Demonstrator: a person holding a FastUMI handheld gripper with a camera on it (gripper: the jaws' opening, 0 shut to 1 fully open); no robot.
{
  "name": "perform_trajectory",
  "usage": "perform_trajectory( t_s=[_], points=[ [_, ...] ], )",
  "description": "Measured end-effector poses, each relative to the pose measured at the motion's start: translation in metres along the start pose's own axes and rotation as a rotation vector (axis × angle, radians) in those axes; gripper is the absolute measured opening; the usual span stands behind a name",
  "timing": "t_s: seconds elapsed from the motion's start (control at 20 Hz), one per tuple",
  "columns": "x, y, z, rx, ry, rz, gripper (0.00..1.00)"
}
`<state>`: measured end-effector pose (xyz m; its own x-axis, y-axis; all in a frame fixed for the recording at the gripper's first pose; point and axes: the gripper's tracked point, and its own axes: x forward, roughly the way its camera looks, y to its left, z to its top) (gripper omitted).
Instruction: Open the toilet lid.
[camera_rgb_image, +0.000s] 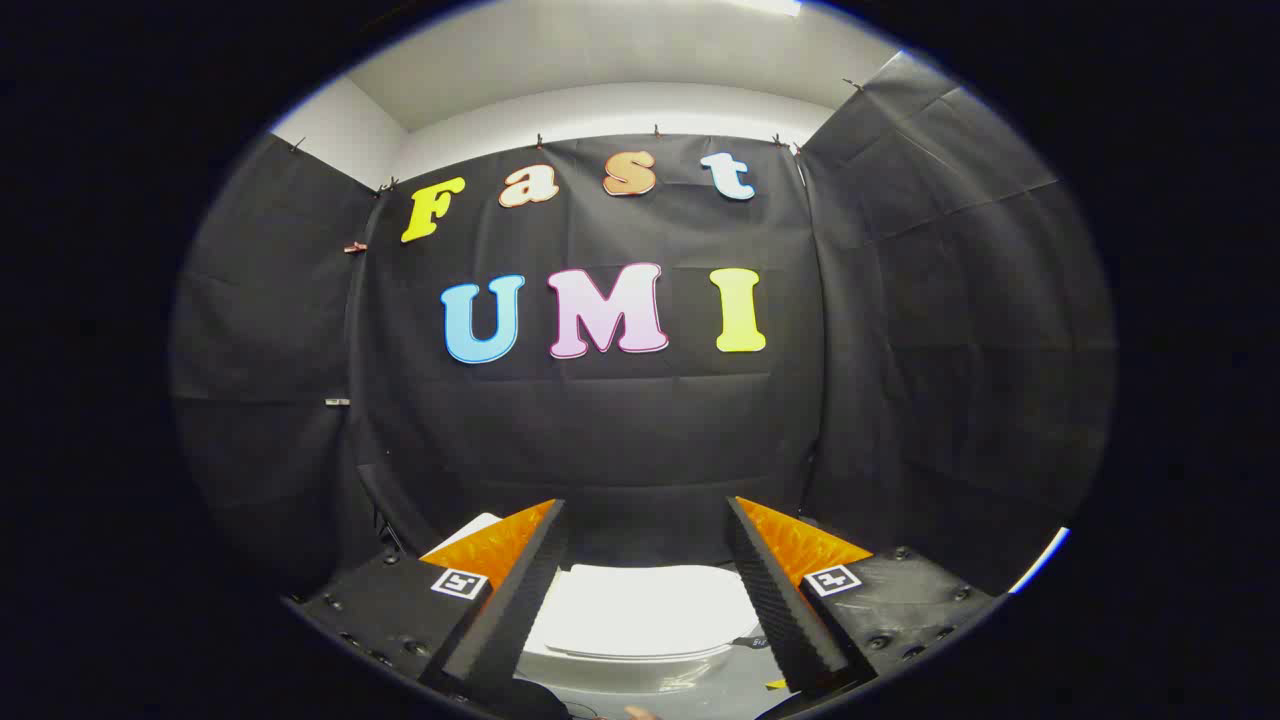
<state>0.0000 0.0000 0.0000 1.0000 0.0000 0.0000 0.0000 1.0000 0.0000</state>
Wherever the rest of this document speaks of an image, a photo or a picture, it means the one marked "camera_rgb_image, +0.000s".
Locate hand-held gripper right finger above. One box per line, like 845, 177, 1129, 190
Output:
725, 495, 1001, 699

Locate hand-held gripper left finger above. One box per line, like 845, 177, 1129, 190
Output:
285, 498, 569, 716

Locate white toilet lid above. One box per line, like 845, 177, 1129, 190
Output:
525, 563, 763, 663

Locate white toilet bowl with seat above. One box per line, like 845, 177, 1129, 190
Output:
515, 640, 761, 697

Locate black backdrop cloth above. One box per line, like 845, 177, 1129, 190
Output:
170, 50, 1116, 601

